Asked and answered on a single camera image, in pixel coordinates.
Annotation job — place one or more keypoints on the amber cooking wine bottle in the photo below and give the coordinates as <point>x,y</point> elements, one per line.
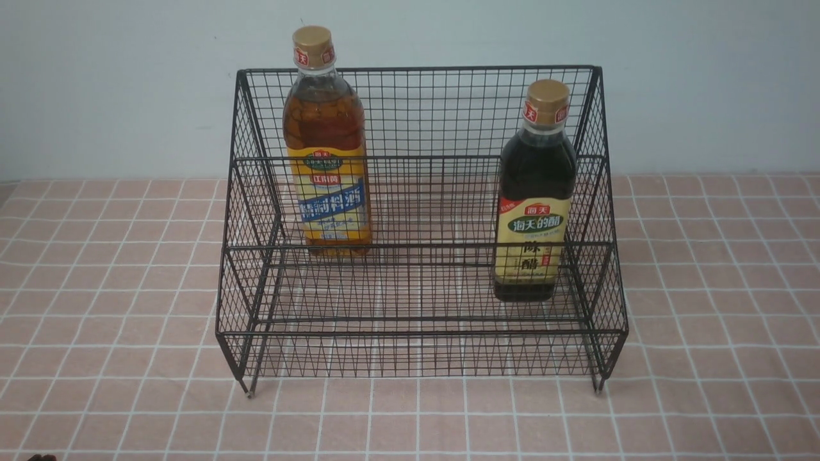
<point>324,133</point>

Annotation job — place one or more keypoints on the pink checkered tablecloth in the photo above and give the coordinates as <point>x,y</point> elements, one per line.
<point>109,350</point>

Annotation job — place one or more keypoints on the black wire mesh shelf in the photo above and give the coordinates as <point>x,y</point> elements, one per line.
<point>420,301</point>

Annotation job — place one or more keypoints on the dark vinegar bottle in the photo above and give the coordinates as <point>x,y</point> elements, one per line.
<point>538,171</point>

